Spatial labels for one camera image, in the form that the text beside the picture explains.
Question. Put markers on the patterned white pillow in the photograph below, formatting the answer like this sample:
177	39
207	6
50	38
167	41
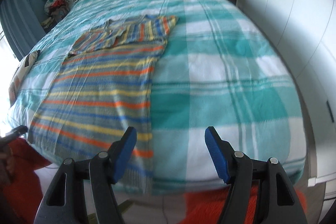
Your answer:
22	70

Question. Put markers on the teal white plaid blanket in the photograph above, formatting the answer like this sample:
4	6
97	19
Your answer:
217	70

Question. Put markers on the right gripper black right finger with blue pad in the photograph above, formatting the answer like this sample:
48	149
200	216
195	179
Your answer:
277	200

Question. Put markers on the red fleece trousers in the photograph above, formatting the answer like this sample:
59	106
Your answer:
23	195

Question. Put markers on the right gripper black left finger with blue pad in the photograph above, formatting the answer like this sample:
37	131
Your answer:
64	200

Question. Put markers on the white wardrobe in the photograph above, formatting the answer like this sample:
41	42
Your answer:
303	32

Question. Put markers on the pile of colourful clothes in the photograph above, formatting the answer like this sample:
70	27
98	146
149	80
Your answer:
57	9

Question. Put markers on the striped knit sweater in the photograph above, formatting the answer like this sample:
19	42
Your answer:
103	87

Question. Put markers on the blue curtain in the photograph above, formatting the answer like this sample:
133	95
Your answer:
21	23

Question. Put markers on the olive green chair legs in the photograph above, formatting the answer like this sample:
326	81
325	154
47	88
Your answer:
111	215

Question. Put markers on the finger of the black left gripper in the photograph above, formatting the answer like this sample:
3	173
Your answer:
17	132

